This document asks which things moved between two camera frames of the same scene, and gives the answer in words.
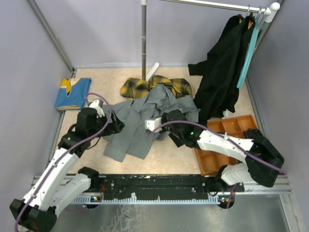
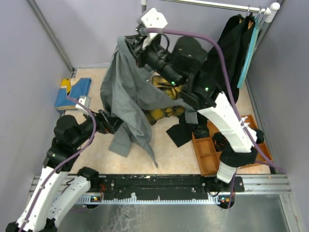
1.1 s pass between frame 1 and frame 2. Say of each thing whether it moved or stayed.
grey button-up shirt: moved
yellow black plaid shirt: moved
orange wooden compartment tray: stayed
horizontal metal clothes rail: stayed
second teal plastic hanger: stayed
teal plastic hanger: stayed
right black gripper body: moved
